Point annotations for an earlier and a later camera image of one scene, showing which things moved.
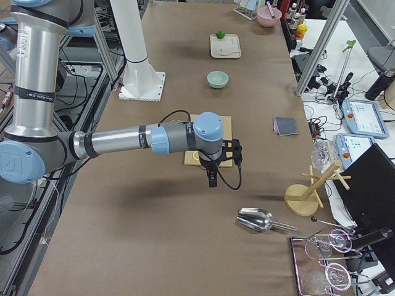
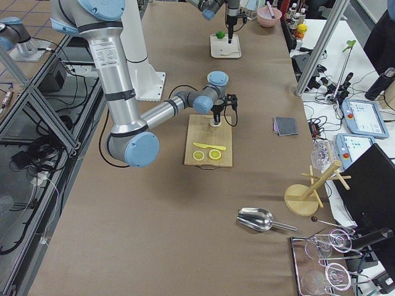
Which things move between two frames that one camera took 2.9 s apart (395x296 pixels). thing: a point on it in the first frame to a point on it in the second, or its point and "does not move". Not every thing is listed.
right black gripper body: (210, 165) to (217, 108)
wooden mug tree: (302, 200) does not move
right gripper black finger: (212, 174) to (216, 118)
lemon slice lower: (195, 155) does not move
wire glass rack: (315, 278) does not move
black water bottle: (380, 86) does not move
